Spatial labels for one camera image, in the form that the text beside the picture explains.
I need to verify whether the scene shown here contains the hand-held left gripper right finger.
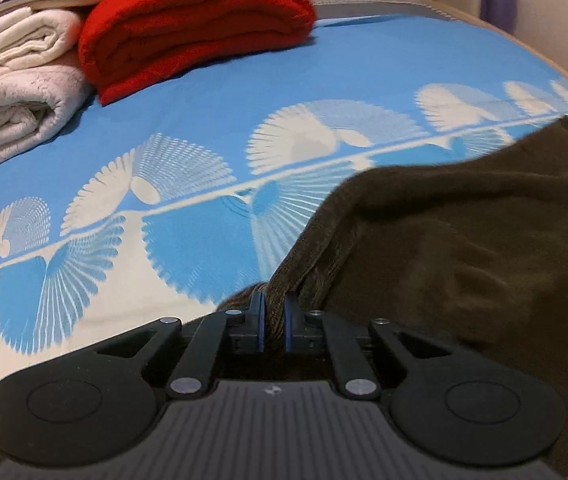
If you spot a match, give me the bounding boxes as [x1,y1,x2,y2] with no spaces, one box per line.
[284,293,460,401]

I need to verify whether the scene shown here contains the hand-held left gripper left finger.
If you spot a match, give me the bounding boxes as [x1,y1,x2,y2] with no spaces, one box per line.
[92,291,269,401]

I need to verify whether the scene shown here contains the brown corduroy pants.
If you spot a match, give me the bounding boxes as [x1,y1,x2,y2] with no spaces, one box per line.
[216,116,568,480]

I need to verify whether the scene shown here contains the blue and white bed sheet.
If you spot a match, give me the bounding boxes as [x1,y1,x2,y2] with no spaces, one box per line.
[0,2,568,411]

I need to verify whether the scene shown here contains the red folded blanket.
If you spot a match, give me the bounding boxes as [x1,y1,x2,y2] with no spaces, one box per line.
[78,0,317,107]

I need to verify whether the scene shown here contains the cream folded blanket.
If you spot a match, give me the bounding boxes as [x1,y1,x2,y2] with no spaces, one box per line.
[0,7,96,186]

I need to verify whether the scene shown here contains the purple mat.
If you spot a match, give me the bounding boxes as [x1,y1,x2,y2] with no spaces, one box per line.
[480,0,519,36]

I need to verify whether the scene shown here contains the wooden bed frame rim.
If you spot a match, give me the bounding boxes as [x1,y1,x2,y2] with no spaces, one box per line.
[424,0,568,111]

